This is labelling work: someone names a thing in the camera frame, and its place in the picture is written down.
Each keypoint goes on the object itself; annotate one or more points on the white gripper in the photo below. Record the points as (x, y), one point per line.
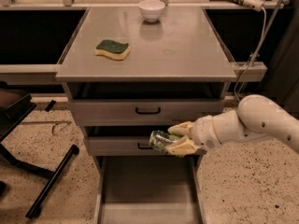
(204, 132)

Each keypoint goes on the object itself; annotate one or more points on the green crushed soda can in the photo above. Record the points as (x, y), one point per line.
(160, 140)

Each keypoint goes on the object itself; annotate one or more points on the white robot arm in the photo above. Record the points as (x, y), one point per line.
(256, 118)

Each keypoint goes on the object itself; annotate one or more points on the bottom grey drawer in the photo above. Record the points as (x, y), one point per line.
(149, 190)

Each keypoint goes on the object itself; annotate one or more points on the grey drawer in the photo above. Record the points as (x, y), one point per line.
(149, 190)
(120, 146)
(121, 112)

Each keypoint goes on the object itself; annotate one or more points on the grey drawer cabinet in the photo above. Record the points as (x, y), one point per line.
(176, 57)

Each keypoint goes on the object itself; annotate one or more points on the middle grey drawer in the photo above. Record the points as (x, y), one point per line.
(120, 146)

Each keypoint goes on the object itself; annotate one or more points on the top grey drawer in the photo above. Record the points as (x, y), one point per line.
(121, 112)

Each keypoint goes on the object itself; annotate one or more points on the green and yellow sponge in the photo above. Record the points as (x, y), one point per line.
(112, 49)

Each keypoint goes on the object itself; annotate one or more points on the white ceramic bowl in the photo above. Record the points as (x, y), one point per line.
(151, 10)

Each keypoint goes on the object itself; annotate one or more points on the dark cabinet on wheels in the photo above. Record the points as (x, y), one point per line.
(283, 83)

